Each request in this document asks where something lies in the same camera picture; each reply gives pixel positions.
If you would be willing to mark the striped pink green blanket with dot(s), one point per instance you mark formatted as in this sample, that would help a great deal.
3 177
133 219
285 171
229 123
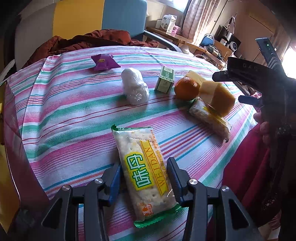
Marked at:
69 111

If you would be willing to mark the grey bed rail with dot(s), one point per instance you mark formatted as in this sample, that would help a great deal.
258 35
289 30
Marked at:
161 39

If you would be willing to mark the light wooden cabinet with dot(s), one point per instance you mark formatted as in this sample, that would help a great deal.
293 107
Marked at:
254 20

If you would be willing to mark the grey yellow blue sofa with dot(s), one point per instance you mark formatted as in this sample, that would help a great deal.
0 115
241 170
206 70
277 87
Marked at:
78 14

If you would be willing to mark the gold cardboard tray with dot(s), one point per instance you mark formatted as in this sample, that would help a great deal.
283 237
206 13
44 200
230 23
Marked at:
8 190

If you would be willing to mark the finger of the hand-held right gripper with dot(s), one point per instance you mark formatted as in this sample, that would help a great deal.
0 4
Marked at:
222 76
248 100

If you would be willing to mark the small pink box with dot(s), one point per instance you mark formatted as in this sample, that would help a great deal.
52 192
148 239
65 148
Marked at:
177 30

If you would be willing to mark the person's red garment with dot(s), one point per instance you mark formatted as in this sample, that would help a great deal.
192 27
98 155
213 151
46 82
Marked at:
245 166

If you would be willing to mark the orange tangerine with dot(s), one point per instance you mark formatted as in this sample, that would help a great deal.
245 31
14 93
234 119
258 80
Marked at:
186 89

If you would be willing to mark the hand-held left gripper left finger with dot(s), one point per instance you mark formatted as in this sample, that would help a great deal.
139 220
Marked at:
115 183

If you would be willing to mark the tall white carton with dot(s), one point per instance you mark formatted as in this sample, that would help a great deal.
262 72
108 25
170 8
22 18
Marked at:
171 23

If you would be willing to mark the purple candy packet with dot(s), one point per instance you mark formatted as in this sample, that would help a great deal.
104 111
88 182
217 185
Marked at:
103 61

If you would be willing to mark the white plastic-wrapped ball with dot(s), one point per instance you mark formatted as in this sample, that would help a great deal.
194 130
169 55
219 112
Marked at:
134 85

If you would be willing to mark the green cracker packet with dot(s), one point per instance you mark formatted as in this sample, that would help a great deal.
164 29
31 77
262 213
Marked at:
141 157
215 125

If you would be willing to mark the pale yellow block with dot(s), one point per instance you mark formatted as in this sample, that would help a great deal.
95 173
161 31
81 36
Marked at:
194 76

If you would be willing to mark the small green box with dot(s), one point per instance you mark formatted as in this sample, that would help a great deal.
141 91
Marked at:
164 81

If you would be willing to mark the cluttered wooden side desk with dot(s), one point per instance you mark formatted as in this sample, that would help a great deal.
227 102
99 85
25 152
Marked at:
217 56

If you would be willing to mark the yellow sponge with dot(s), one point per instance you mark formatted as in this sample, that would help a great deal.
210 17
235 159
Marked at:
219 97

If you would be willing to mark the white box with round print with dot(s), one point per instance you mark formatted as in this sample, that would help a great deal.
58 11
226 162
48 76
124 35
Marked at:
161 25

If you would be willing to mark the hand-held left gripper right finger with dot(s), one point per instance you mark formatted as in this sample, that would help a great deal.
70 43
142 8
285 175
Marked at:
174 180

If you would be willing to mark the patterned beige curtain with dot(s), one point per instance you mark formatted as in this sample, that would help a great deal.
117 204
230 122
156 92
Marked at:
201 18

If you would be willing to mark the red-brown jacket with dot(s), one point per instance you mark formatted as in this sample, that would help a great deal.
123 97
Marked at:
76 41

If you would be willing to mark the person's right hand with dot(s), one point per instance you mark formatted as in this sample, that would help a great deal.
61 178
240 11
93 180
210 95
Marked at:
262 127

